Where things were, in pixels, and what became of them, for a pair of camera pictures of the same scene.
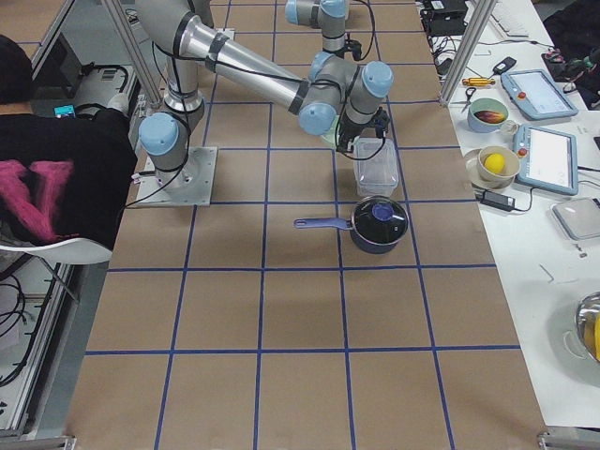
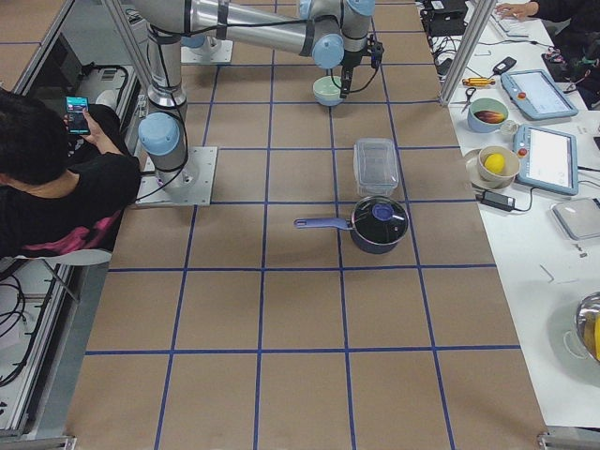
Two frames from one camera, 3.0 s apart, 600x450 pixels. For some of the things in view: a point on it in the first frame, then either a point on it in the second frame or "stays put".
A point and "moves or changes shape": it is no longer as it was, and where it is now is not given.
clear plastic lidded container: [375, 164] stays put
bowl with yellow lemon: [472, 170] stays put
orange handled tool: [478, 82] stays put
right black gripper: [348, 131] → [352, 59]
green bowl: [331, 136] moves or changes shape
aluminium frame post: [485, 11] stays put
